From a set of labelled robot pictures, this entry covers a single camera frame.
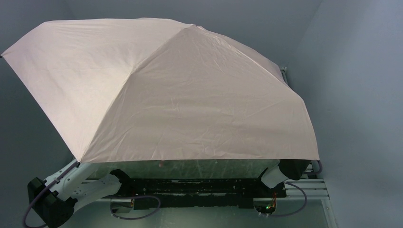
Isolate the pink folding umbrella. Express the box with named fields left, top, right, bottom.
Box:
left=2, top=18, right=319, bottom=163

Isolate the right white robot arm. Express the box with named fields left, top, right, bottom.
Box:
left=259, top=159, right=311, bottom=189

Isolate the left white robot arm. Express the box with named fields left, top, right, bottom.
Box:
left=22, top=160, right=127, bottom=228

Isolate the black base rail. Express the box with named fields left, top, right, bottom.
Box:
left=120, top=178, right=287, bottom=209

